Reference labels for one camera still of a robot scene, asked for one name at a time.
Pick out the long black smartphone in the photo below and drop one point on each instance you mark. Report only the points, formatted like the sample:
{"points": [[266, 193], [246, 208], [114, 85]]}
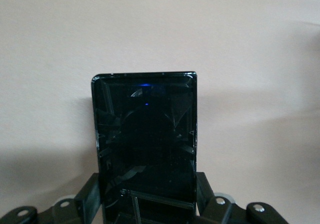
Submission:
{"points": [[145, 134]]}

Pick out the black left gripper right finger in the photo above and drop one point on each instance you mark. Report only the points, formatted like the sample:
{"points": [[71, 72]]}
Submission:
{"points": [[207, 199]]}

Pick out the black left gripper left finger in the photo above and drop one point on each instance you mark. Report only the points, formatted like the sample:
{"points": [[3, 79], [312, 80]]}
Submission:
{"points": [[87, 201]]}

